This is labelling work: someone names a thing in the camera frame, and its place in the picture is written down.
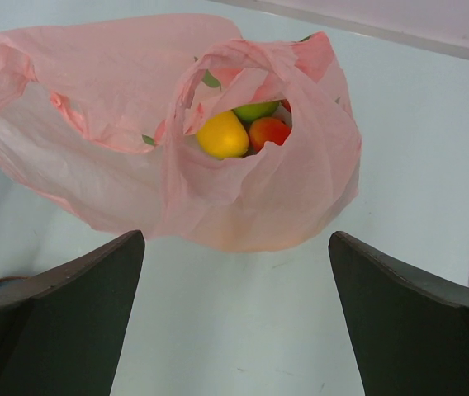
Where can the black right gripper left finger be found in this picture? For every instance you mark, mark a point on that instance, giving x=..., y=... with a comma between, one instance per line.
x=62, y=331

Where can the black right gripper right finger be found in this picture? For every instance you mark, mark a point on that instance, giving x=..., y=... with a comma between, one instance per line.
x=409, y=328

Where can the pink plastic bag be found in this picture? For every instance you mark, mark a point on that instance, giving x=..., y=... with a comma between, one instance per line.
x=99, y=118

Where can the yellow fake mango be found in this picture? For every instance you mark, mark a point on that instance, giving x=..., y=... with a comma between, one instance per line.
x=223, y=136

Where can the red orange fake mango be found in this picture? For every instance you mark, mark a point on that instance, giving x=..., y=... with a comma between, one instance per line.
x=268, y=129

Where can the red fake watermelon slice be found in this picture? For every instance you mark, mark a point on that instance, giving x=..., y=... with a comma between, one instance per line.
x=286, y=105

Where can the green fake apple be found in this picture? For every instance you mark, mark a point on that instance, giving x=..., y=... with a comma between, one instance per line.
x=251, y=112

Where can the blue ceramic plate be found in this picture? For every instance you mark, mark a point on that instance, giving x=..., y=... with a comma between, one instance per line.
x=3, y=281

